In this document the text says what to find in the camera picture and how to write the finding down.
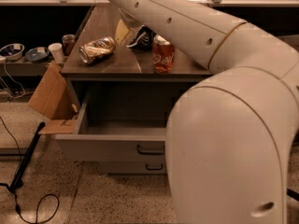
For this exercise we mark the open middle drawer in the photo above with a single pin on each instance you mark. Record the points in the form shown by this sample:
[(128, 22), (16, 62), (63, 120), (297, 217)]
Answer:
[(109, 140)]

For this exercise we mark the crushed gold can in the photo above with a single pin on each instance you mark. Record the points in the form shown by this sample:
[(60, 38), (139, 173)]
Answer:
[(97, 49)]

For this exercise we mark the brown glass jar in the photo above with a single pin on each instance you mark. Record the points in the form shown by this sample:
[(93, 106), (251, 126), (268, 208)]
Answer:
[(68, 42)]

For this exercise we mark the cardboard box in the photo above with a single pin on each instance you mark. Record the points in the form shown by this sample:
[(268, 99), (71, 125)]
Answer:
[(53, 100)]

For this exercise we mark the grey drawer cabinet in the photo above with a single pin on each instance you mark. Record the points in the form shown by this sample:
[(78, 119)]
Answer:
[(127, 87)]

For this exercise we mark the white bowl on shelf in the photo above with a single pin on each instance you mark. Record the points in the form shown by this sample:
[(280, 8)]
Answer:
[(12, 52)]

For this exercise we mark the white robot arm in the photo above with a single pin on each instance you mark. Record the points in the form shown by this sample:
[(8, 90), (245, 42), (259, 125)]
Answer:
[(229, 137)]

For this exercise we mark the bottom drawer front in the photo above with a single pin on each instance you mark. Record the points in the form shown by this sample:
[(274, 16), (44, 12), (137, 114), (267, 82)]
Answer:
[(133, 168)]

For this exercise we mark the red soda can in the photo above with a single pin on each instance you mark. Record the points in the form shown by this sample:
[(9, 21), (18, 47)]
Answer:
[(163, 55)]

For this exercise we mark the white paper cup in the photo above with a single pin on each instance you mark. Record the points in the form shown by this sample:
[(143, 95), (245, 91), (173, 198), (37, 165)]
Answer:
[(56, 49)]

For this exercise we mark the blue bowl on shelf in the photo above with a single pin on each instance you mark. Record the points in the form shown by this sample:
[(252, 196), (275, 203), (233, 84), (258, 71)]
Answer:
[(37, 55)]

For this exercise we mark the blue chip bag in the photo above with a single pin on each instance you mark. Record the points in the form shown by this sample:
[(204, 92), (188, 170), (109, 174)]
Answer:
[(143, 39)]

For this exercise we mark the black stand leg left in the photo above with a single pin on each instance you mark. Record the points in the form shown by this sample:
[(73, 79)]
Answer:
[(17, 180)]

